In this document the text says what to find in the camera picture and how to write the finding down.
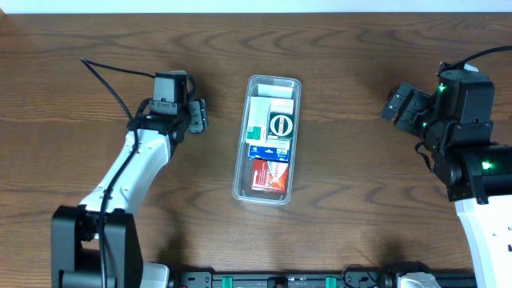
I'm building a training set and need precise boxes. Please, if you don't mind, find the red medicine box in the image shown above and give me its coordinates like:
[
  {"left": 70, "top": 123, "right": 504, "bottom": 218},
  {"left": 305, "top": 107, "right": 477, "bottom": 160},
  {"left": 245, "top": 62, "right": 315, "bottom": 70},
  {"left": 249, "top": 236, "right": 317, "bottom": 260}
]
[{"left": 250, "top": 159, "right": 289, "bottom": 194}]

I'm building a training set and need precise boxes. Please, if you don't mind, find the dark green small box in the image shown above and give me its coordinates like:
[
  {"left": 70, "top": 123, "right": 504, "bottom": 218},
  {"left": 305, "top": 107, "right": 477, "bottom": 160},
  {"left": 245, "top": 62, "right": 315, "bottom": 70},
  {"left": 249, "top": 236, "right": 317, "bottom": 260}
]
[{"left": 267, "top": 98, "right": 294, "bottom": 141}]

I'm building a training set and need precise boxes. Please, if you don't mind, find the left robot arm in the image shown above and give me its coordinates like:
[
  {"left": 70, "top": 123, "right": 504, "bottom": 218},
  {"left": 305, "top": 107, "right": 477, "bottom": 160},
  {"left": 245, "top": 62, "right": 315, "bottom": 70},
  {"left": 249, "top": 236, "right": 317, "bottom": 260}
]
[{"left": 51, "top": 70, "right": 207, "bottom": 287}]

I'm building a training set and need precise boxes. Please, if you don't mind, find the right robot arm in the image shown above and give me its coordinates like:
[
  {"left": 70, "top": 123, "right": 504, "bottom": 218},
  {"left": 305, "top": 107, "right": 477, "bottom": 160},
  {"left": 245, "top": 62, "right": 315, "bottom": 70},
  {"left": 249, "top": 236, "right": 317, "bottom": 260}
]
[{"left": 381, "top": 70, "right": 511, "bottom": 287}]

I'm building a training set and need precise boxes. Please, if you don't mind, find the clear plastic container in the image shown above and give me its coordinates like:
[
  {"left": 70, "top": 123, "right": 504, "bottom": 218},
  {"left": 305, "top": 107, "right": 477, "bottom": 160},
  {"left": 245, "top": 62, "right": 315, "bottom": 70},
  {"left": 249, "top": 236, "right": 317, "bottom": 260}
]
[{"left": 232, "top": 75, "right": 302, "bottom": 206}]

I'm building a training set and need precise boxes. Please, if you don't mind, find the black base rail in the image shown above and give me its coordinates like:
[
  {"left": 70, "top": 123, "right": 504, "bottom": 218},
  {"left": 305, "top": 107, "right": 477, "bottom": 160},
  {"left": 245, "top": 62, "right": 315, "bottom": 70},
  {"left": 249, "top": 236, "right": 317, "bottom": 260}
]
[{"left": 167, "top": 262, "right": 478, "bottom": 288}]

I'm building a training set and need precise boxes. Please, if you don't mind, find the blue tall carton box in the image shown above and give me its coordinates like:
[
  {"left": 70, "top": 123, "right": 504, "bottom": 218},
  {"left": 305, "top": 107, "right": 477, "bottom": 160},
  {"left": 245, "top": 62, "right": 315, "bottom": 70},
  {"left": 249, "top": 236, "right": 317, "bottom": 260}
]
[{"left": 248, "top": 141, "right": 290, "bottom": 162}]

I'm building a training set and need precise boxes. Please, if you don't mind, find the white green box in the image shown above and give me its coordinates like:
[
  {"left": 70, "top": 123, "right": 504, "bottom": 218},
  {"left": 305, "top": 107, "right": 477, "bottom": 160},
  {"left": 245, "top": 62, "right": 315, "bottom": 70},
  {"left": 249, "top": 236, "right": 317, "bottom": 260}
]
[{"left": 246, "top": 97, "right": 271, "bottom": 143}]

